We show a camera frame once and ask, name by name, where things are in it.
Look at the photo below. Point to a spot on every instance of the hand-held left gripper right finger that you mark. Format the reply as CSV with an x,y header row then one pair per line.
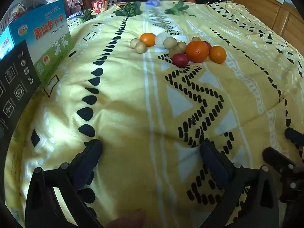
x,y
213,163

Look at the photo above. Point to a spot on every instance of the yellow patterned blanket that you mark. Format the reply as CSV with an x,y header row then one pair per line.
x,y
133,114

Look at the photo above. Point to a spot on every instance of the black cardboard box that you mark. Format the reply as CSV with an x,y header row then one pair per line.
x,y
14,80

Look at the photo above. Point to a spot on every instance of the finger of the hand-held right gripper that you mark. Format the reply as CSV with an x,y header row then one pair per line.
x,y
275,156
294,135

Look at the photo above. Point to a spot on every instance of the blue and white packet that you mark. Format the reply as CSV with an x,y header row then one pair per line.
x,y
153,3

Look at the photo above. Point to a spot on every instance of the small brown potato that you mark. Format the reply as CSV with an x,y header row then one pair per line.
x,y
182,45
170,42
196,38
175,51
134,43
140,47

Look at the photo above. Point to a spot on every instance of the person's left hand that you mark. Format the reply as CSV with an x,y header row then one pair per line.
x,y
130,219

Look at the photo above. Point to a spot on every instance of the blue and green cardboard box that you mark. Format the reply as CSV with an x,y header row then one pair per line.
x,y
47,35

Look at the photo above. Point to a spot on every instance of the red tomato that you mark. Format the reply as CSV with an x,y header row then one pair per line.
x,y
208,45
180,59

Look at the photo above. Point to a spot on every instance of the green leafy vegetable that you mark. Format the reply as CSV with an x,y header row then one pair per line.
x,y
177,8
84,16
128,10

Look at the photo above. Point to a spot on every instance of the wooden headboard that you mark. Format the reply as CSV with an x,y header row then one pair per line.
x,y
268,14

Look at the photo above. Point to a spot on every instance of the red instant noodle cup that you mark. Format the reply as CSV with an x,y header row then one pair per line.
x,y
99,6

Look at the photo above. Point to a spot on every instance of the small orange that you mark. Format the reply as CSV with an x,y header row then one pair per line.
x,y
147,39

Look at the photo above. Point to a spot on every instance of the orange snack packet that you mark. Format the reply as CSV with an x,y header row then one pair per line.
x,y
121,4

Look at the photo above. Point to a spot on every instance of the medium orange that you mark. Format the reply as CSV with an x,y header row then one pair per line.
x,y
217,54

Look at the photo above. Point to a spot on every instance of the large orange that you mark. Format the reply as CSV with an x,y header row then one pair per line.
x,y
197,51

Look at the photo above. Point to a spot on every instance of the pale round tuber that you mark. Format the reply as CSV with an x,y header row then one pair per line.
x,y
161,40

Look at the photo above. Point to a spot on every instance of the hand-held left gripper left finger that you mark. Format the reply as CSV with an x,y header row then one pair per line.
x,y
89,161

